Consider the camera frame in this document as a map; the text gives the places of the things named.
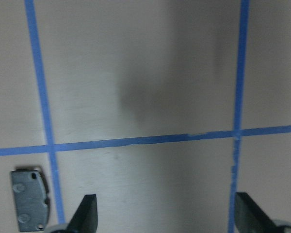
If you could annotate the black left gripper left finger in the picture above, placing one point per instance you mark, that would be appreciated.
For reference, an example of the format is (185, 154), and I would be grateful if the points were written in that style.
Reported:
(85, 219)

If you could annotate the black brake pad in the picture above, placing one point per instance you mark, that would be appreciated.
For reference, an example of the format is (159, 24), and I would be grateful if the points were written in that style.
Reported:
(31, 200)

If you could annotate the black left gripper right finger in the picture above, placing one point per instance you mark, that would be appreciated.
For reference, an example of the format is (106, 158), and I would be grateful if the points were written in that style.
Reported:
(249, 217)

